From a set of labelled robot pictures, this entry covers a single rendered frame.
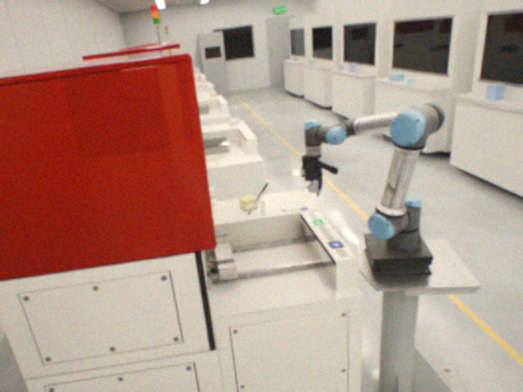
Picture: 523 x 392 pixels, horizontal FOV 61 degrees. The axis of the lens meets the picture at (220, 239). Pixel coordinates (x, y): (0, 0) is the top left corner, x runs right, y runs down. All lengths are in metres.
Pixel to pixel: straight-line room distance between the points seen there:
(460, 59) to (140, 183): 5.53
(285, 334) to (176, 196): 0.84
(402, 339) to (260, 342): 0.74
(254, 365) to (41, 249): 1.02
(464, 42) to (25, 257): 5.81
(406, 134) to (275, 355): 1.02
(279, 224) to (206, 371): 0.95
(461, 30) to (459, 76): 0.52
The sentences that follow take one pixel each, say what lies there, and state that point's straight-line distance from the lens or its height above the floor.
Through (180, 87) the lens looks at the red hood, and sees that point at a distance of 1.29.
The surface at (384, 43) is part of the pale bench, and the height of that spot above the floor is 1.39.
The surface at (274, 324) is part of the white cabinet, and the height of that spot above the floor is 0.74.
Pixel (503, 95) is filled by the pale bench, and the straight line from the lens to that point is 5.68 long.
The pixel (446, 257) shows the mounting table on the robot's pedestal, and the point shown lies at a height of 0.82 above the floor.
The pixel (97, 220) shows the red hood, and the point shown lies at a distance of 1.40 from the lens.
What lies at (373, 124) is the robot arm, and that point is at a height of 1.44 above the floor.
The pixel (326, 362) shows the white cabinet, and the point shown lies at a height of 0.50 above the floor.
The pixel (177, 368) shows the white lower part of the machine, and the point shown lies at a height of 0.77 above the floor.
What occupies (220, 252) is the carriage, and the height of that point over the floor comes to 0.88.
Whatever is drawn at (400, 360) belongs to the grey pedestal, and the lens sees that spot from 2.39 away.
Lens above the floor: 1.86
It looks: 25 degrees down
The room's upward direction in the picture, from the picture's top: 7 degrees counter-clockwise
